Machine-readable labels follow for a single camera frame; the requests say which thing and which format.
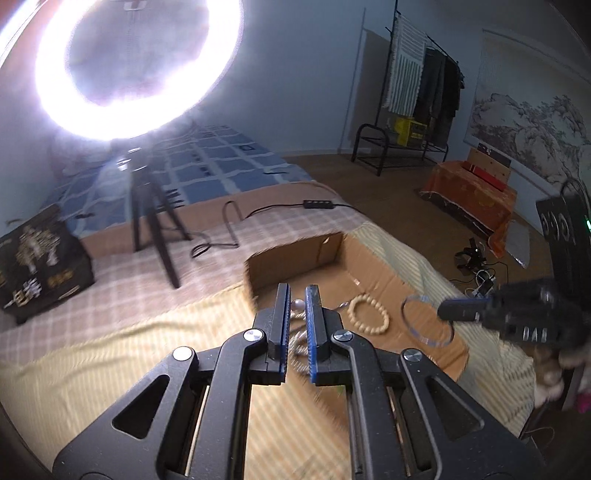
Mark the orange cloth covered box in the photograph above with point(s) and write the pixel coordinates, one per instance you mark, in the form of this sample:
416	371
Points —
466	198

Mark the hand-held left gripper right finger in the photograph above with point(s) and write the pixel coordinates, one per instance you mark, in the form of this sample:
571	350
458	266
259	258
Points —
310	332

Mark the thin dark bangle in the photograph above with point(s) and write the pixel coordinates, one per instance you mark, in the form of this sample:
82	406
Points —
434	343

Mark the landscape wall painting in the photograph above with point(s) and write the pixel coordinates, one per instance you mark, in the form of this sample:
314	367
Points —
521	120

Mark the person's right hand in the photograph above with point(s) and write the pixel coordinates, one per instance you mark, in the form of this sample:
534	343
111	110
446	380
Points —
549	374

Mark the pink plaid blanket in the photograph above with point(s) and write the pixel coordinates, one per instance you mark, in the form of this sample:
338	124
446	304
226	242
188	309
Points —
138	286

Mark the black tripod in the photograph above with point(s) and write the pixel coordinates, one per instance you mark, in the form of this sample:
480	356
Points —
141	207

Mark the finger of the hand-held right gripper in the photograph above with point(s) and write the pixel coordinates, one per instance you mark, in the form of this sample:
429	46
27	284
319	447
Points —
521	318

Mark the black printed bag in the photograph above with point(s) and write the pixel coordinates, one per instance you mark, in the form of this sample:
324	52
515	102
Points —
41	267

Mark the cardboard box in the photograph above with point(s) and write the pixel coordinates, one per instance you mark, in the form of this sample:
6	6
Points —
383	281

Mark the plain door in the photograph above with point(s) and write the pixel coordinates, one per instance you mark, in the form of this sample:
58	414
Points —
369	92

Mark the small black device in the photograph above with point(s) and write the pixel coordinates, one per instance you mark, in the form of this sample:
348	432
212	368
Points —
471	256

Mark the striped hanging towel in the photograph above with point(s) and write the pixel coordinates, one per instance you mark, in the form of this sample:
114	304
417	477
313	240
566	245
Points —
406	64

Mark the black clothes rack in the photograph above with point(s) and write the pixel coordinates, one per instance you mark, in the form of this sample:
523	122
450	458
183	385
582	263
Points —
371	125

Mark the grey hanging garment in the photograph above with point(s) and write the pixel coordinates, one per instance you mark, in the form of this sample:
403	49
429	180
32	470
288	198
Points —
427	87

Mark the long red box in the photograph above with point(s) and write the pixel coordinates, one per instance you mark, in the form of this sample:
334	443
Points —
485	177

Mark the yellow crate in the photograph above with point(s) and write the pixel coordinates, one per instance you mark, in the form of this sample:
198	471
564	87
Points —
408	131

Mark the light wooden box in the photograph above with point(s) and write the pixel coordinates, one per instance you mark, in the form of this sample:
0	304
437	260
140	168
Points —
494	161

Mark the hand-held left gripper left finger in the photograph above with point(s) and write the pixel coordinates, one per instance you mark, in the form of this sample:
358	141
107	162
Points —
286	323

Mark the grey flat sheet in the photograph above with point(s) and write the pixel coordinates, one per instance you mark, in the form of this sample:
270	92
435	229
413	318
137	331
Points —
518	244

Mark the black hanging garment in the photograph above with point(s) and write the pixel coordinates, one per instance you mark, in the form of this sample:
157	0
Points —
450	101

